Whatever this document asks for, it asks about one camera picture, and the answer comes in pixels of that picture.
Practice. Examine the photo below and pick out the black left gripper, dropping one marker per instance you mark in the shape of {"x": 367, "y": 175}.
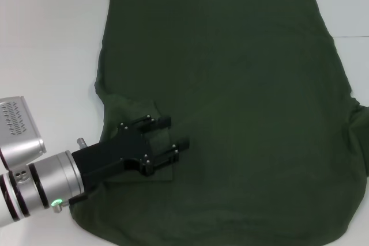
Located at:
{"x": 115, "y": 153}

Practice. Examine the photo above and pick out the dark green shirt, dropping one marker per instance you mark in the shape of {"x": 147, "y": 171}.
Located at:
{"x": 230, "y": 70}

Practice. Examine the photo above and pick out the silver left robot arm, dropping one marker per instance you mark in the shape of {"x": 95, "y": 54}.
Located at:
{"x": 52, "y": 175}

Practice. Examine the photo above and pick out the silver vented left wrist camera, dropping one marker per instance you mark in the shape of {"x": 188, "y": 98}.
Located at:
{"x": 20, "y": 139}

